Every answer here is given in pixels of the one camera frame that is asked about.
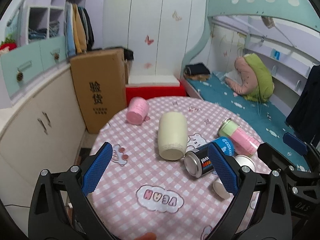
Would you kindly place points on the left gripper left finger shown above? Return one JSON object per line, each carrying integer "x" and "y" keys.
{"x": 48, "y": 218}

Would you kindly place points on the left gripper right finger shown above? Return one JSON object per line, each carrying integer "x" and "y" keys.
{"x": 272, "y": 217}

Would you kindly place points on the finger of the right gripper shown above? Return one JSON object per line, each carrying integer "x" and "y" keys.
{"x": 301, "y": 147}
{"x": 275, "y": 161}

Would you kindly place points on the cream green plastic cup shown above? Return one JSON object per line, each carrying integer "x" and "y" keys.
{"x": 172, "y": 136}

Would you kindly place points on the white paper cup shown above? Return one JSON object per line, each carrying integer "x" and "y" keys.
{"x": 228, "y": 182}

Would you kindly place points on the pink plastic cup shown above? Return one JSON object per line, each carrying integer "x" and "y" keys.
{"x": 137, "y": 111}

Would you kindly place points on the green pink transparent canister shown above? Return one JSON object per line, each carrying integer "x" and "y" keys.
{"x": 243, "y": 142}

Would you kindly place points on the teal patterned mattress sheet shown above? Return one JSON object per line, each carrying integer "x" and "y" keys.
{"x": 264, "y": 118}

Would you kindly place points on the green pink rolled blanket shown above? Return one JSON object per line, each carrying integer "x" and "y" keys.
{"x": 251, "y": 78}

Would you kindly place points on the black blue CoolTowel can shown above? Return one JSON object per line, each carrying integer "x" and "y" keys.
{"x": 196, "y": 159}

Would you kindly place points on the pink checkered tablecloth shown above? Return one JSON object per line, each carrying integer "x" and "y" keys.
{"x": 140, "y": 192}

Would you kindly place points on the folded dark clothes pile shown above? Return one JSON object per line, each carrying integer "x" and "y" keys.
{"x": 196, "y": 72}

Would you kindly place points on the brown cardboard box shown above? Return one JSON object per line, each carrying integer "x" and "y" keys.
{"x": 99, "y": 83}

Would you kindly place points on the red storage box white top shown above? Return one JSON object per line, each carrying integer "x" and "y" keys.
{"x": 148, "y": 87}

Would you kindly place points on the teal drawer unit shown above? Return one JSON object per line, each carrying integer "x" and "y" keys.
{"x": 23, "y": 64}

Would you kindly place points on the red plush toy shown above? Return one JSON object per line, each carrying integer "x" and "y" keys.
{"x": 7, "y": 45}

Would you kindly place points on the hanging clothes row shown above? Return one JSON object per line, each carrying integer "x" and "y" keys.
{"x": 79, "y": 35}

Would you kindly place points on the white wardrobe butterfly stickers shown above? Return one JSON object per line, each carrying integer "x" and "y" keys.
{"x": 159, "y": 32}

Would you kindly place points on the purple white shelf staircase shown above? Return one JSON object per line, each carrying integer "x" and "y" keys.
{"x": 49, "y": 15}

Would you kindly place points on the cream cabinet with handles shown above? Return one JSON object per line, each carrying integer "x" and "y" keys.
{"x": 46, "y": 133}

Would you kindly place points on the teal bunk bed frame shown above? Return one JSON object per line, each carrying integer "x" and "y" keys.
{"x": 297, "y": 11}

